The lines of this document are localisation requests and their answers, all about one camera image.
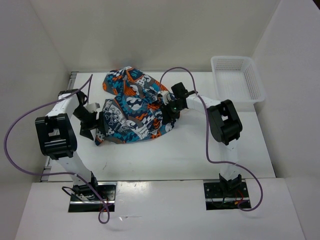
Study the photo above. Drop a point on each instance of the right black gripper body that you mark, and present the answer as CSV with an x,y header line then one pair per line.
x,y
172,109

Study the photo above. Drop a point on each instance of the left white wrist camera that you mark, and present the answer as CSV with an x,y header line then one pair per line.
x,y
92,107

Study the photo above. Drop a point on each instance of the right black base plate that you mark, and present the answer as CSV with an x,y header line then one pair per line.
x,y
215,199

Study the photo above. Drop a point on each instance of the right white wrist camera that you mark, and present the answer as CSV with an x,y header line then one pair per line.
x,y
166,96

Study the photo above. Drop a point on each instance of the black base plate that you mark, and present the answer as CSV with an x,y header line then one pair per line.
x,y
81,204
215,199

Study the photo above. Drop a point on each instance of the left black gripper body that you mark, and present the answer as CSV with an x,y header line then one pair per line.
x,y
88,119

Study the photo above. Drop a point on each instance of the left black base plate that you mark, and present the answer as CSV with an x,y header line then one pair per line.
x,y
81,204

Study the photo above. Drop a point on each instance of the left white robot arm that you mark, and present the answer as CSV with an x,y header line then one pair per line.
x,y
58,140

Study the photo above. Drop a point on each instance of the colourful patterned shorts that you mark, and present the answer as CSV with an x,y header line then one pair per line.
x,y
134,114

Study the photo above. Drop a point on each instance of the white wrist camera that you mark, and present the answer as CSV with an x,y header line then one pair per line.
x,y
166,96
92,107

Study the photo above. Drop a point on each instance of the white plastic basket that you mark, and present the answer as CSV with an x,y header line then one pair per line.
x,y
236,78

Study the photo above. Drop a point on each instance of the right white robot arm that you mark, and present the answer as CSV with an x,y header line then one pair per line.
x,y
222,123

